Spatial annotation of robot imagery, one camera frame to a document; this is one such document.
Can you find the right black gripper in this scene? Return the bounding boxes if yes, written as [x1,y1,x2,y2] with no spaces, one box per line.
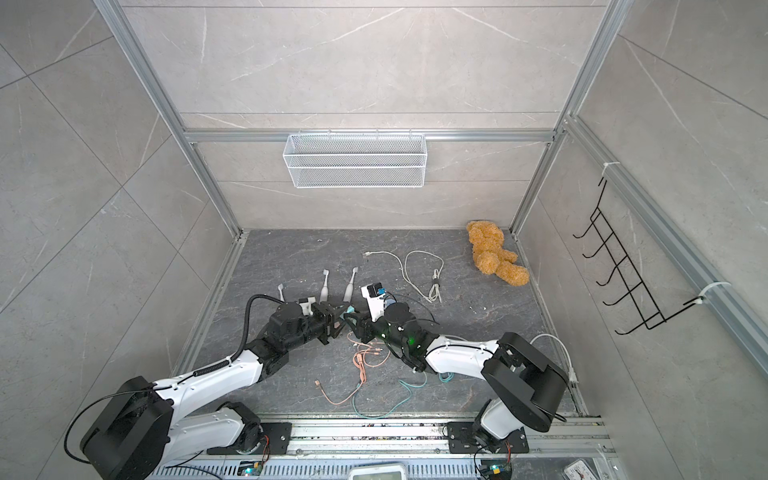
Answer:
[347,306,411,354]

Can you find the pink charging cable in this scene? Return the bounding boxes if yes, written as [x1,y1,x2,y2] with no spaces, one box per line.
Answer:
[314,335,394,407]

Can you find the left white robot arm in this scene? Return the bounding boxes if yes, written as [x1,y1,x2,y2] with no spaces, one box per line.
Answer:
[64,294,354,479]

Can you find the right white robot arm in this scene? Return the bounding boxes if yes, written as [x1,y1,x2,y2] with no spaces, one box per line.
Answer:
[341,302,568,448]

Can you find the middle white electric toothbrush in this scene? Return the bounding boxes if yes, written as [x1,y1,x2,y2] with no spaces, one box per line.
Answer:
[320,269,329,302]

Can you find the right white electric toothbrush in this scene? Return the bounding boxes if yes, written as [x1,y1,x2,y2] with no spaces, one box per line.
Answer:
[343,267,358,302]

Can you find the brown teddy bear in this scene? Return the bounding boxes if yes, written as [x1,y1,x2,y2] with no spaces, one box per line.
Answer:
[466,221,530,286]

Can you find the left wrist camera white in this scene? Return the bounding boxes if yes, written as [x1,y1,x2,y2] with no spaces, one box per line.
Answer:
[298,296,316,316]

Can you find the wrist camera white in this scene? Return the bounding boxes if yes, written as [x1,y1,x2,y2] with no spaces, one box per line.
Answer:
[298,296,316,316]
[360,282,386,322]

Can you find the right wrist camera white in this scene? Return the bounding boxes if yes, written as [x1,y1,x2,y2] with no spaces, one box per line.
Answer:
[360,282,386,322]

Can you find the green charging cable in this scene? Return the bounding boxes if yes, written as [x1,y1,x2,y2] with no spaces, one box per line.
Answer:
[351,370,456,419]

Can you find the white charging cable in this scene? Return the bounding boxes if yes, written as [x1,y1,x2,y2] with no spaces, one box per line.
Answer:
[363,249,446,304]

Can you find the white wire mesh basket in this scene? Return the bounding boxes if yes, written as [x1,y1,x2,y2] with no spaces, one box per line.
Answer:
[283,132,428,189]

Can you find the white power strip cord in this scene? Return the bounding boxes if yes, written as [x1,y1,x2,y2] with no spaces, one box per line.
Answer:
[530,332,579,385]

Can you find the black wire hook rack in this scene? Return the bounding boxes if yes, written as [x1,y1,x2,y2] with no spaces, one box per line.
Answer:
[572,177,705,336]

